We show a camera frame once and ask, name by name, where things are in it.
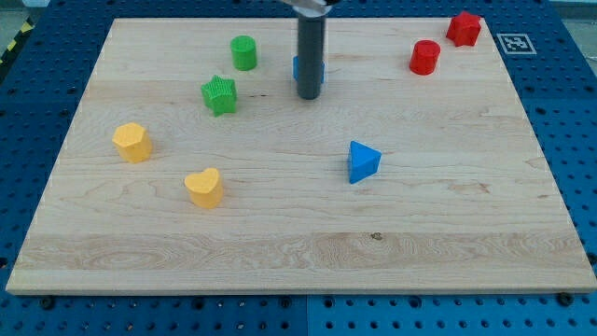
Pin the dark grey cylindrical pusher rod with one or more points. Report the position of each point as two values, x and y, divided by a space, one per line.
310 55

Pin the silver robot tool mount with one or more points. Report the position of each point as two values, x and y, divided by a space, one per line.
311 8

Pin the blue cube block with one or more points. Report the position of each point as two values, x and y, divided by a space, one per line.
295 70

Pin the light wooden board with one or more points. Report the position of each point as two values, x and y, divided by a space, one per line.
463 202

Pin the green cylinder block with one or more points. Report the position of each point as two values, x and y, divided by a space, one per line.
244 52

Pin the green star block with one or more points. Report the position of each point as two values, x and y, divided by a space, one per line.
220 95

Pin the red cylinder block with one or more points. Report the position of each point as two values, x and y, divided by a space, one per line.
424 57

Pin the blue triangle block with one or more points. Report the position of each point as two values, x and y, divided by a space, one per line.
363 161

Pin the red star block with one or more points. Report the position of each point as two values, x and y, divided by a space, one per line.
464 29

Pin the yellow heart block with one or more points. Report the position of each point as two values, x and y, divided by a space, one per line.
205 189

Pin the white fiducial marker tag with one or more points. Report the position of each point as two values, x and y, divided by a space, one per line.
516 44

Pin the yellow hexagon block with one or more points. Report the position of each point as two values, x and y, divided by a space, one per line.
132 142

